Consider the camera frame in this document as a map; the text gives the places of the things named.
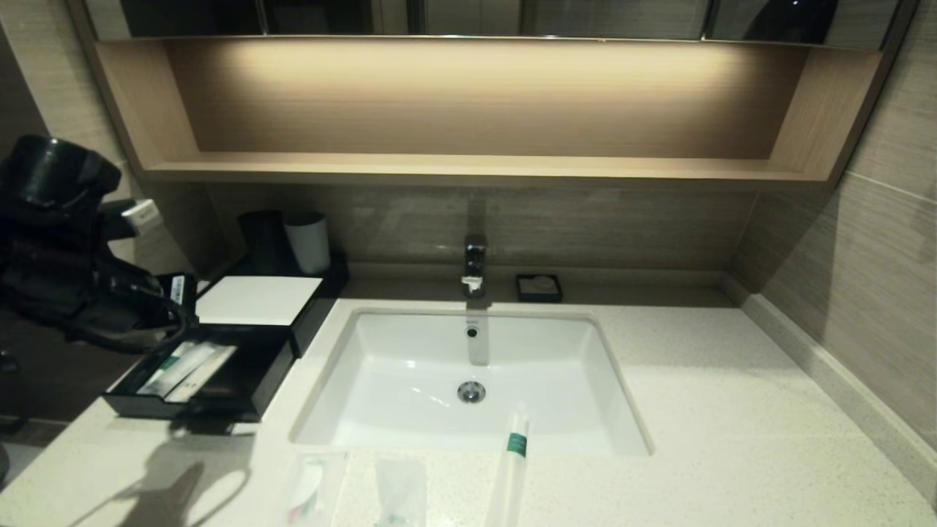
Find long packet with green band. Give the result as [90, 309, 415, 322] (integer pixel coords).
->
[483, 403, 534, 527]

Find black cup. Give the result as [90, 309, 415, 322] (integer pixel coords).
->
[239, 211, 288, 275]

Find white sink basin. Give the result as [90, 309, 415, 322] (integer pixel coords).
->
[291, 307, 652, 456]

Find small white sachet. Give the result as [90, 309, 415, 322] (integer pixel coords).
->
[165, 345, 239, 404]

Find wooden wall shelf niche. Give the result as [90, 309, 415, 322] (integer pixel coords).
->
[70, 37, 916, 191]

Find grey cup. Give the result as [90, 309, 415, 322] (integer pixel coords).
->
[284, 212, 332, 275]

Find small grey sachet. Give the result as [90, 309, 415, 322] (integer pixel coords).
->
[138, 340, 220, 397]

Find mirror cabinet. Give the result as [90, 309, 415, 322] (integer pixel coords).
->
[84, 0, 901, 43]

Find black soap dish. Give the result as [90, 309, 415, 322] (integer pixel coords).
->
[515, 274, 564, 303]

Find clear packet with green item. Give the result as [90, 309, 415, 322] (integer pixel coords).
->
[373, 455, 429, 527]

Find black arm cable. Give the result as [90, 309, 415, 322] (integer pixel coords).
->
[66, 307, 193, 356]

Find chrome faucet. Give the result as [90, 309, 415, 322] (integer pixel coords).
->
[461, 234, 489, 297]

